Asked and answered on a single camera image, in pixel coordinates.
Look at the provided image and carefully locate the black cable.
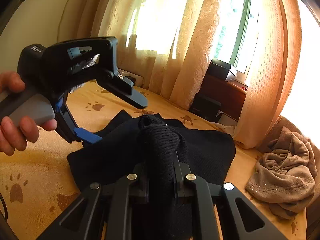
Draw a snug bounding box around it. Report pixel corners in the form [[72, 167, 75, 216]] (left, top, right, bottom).
[[0, 192, 9, 222]]

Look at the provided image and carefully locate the cream lace curtain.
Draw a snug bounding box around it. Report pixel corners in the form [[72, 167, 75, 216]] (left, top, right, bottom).
[[57, 0, 221, 109]]

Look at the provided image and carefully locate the orange woven curtain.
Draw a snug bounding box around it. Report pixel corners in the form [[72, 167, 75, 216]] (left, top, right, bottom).
[[233, 0, 302, 148]]

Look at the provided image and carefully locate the orange paw print blanket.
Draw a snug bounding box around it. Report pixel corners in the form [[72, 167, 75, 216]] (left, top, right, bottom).
[[0, 80, 308, 240]]

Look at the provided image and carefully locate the dark box on nightstand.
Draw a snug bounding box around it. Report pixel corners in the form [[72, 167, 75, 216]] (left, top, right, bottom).
[[207, 59, 238, 81]]

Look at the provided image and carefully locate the white power strip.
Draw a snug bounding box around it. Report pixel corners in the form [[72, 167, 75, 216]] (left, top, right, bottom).
[[118, 68, 144, 87]]

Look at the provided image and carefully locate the wooden nightstand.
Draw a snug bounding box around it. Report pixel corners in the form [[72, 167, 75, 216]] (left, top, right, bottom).
[[199, 75, 247, 120]]

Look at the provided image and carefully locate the black knit sweater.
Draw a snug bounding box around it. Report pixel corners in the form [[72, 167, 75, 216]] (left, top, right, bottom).
[[67, 111, 235, 239]]

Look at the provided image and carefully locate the black box beside bed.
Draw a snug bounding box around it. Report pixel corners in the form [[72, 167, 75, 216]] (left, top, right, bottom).
[[189, 93, 221, 122]]

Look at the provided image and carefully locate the white cloth by nightstand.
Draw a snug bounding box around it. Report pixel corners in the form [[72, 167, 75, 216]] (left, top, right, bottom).
[[212, 122, 236, 137]]

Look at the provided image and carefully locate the taupe knit sweater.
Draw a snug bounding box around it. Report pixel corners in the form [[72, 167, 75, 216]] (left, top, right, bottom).
[[245, 135, 319, 219]]

